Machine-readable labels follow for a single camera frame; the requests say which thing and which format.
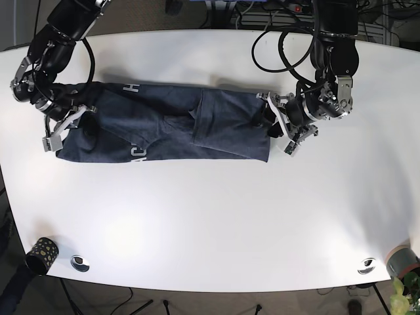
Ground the silver table grommet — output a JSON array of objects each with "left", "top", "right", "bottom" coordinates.
[
  {"left": 70, "top": 255, "right": 90, "bottom": 272},
  {"left": 357, "top": 258, "right": 376, "bottom": 275}
]

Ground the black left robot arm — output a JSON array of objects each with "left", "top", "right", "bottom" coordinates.
[{"left": 257, "top": 1, "right": 359, "bottom": 156}]

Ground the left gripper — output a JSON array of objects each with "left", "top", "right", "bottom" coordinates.
[{"left": 251, "top": 76, "right": 353, "bottom": 157}]

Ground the grey plant pot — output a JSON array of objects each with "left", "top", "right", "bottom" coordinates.
[{"left": 385, "top": 245, "right": 419, "bottom": 280}]

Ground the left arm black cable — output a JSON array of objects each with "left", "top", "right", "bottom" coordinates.
[{"left": 251, "top": 0, "right": 324, "bottom": 89}]

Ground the dark blue T-shirt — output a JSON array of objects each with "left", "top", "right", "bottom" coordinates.
[{"left": 56, "top": 82, "right": 271, "bottom": 163}]

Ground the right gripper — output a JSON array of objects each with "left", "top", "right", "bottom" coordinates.
[{"left": 10, "top": 55, "right": 98, "bottom": 152}]

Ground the green potted plant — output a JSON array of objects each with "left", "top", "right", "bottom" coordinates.
[{"left": 390, "top": 272, "right": 419, "bottom": 315}]

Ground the left silver table grommet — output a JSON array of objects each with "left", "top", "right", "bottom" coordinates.
[{"left": 70, "top": 255, "right": 90, "bottom": 272}]

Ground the black gold spotted cup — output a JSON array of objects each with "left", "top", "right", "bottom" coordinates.
[{"left": 25, "top": 238, "right": 59, "bottom": 276}]

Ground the right silver table grommet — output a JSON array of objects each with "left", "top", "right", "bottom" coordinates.
[{"left": 357, "top": 258, "right": 376, "bottom": 275}]

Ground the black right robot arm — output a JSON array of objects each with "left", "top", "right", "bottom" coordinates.
[{"left": 10, "top": 1, "right": 110, "bottom": 152}]

